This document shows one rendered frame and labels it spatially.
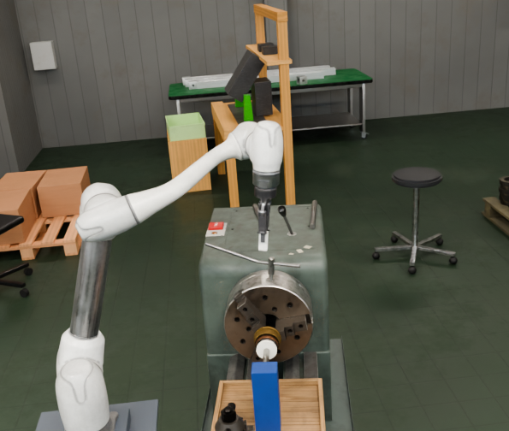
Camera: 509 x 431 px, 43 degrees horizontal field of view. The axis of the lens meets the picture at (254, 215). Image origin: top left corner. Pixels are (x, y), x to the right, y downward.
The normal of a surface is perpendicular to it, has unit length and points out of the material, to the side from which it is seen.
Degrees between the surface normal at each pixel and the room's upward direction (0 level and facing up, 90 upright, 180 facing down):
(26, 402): 0
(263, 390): 90
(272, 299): 90
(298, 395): 0
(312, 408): 0
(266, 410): 90
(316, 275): 90
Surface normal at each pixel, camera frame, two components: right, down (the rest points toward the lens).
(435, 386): -0.07, -0.93
